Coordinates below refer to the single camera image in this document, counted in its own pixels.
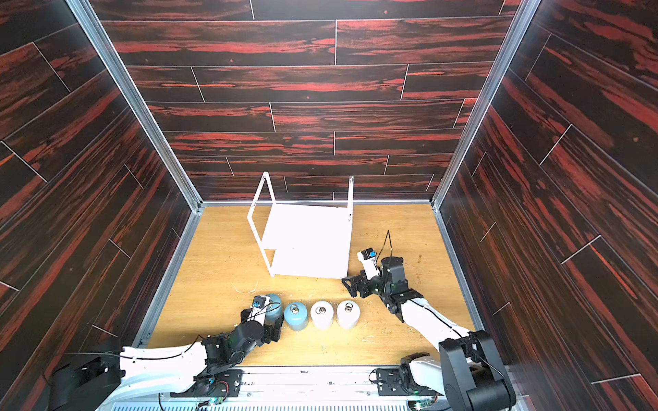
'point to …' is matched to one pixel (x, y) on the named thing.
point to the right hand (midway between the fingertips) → (358, 273)
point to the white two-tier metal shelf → (311, 241)
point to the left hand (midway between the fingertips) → (275, 315)
